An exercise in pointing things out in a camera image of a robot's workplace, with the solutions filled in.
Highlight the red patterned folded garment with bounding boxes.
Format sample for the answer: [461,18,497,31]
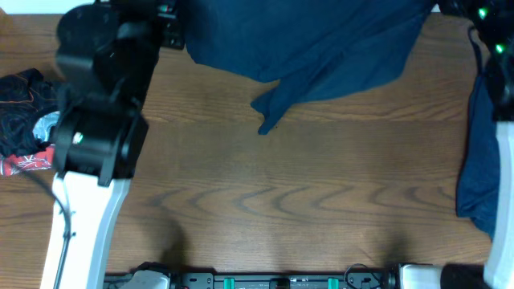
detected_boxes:
[1,145,55,177]

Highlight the black patterned folded garment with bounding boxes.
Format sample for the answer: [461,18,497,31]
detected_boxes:
[1,68,61,157]

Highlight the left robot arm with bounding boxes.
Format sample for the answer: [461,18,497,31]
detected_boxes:
[41,0,185,288]

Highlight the navy blue garment pile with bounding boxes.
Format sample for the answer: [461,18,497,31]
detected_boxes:
[455,27,502,241]

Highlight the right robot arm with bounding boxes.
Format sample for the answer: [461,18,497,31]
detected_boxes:
[376,0,513,288]

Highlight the navy blue shorts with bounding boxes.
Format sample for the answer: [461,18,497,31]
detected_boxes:
[181,0,434,135]

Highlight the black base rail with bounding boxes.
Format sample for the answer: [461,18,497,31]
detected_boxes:
[102,263,400,289]

